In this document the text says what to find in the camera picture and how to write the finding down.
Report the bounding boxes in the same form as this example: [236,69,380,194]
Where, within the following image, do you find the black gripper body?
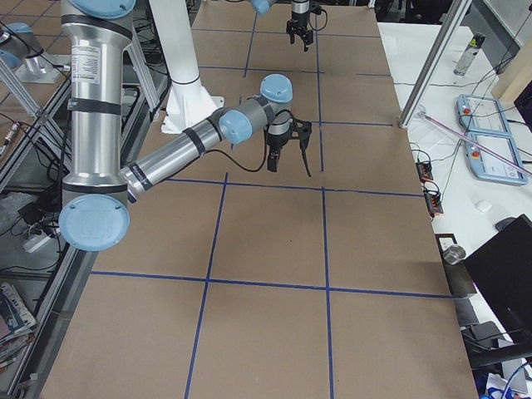
[286,12,313,42]
[267,117,312,156]

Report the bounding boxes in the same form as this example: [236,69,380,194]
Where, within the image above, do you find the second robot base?
[1,22,71,84]

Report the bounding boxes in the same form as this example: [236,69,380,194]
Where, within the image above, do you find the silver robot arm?
[249,0,322,52]
[59,1,312,252]

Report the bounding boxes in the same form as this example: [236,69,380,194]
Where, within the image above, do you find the grabber stick tool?
[413,106,532,171]

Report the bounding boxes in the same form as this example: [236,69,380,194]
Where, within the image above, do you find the clear spray bottle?
[453,32,485,76]

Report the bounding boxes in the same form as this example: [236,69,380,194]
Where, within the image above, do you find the upper teach pendant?
[456,94,511,135]

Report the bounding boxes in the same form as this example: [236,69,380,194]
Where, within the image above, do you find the teach pendant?
[456,94,511,135]
[465,131,530,185]

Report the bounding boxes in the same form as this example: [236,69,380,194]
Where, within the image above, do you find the lower teach pendant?
[465,131,530,185]

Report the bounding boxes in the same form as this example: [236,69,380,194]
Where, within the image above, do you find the metal cup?
[442,244,466,265]

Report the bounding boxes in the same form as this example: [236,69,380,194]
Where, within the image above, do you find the black monitor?
[464,214,531,343]

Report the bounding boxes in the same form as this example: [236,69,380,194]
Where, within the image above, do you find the white power strip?
[22,233,54,253]

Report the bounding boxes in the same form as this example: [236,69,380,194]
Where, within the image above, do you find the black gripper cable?
[207,124,271,172]

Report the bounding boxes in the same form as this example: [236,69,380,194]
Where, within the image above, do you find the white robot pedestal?
[150,0,224,135]

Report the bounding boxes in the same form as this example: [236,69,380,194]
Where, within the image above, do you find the aluminium frame post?
[399,0,472,129]

